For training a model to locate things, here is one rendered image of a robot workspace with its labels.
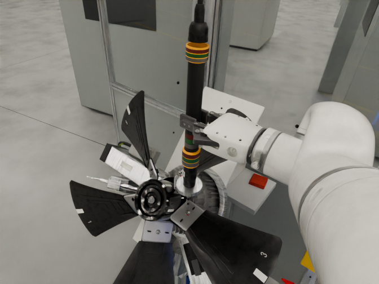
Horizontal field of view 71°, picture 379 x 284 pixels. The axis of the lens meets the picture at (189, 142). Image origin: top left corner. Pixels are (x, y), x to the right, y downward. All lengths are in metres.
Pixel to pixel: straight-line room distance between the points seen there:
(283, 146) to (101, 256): 1.85
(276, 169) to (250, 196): 0.87
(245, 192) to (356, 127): 1.00
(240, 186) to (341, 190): 1.18
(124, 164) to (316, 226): 0.93
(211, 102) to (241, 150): 0.59
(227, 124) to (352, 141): 0.24
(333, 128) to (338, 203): 0.20
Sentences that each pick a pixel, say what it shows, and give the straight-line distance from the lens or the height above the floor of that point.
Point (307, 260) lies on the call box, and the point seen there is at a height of 1.02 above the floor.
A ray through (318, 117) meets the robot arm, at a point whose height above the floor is 1.63.
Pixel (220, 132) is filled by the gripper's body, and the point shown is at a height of 1.53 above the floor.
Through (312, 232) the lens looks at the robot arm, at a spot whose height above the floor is 1.66.
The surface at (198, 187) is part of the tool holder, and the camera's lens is 0.70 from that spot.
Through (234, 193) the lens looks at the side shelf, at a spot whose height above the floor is 0.86.
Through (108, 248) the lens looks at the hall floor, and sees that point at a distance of 2.19.
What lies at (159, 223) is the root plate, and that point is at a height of 1.13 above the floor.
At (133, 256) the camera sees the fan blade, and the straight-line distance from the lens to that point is 0.86.
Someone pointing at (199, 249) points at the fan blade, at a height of 1.17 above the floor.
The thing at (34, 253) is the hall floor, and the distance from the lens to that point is 2.34.
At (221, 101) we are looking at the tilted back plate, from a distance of 1.05.
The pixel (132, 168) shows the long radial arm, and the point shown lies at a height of 1.12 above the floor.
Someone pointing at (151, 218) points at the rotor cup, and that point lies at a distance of 0.78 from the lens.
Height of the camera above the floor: 1.80
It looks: 35 degrees down
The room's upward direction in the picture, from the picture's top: 3 degrees clockwise
